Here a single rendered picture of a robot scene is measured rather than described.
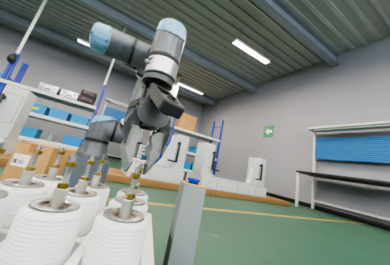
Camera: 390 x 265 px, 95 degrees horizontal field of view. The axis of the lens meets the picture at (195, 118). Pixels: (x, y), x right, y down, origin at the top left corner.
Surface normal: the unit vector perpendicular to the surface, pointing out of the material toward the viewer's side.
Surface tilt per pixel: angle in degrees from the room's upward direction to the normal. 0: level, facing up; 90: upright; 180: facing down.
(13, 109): 90
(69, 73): 90
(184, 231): 90
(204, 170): 90
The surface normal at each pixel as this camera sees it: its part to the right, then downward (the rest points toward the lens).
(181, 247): 0.25, -0.20
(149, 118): 0.61, -0.08
